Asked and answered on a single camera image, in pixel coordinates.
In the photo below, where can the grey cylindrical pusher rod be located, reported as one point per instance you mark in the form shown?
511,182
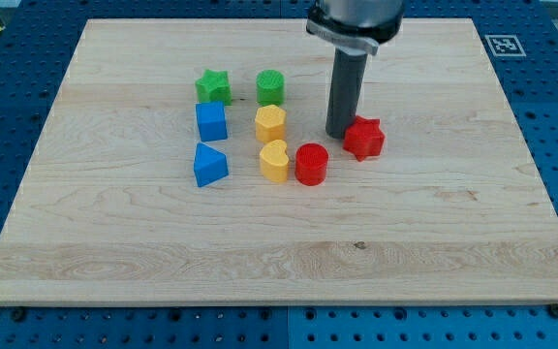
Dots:
346,82

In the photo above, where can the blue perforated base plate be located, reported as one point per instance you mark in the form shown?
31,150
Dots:
35,49

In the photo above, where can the green star block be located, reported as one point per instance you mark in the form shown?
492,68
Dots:
214,86

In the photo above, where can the yellow heart block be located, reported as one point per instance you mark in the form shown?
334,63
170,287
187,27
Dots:
274,161

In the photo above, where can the green cylinder block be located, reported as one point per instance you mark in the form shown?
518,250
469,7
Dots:
270,88

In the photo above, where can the blue triangle block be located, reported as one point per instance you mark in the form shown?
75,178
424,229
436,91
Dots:
209,165

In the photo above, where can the red cylinder block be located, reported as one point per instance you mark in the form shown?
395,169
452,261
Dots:
311,163

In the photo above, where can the white fiducial marker tag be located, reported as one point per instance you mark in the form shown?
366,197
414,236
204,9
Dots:
504,45

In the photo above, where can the red star block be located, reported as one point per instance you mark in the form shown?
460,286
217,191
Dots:
364,138

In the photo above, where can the wooden board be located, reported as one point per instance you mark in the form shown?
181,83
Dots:
108,213

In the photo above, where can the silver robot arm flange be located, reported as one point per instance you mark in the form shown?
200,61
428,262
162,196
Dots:
355,27

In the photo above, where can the blue cube block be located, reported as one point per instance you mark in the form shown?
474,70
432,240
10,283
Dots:
211,121

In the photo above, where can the yellow hexagon block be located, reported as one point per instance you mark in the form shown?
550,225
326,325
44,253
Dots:
270,122

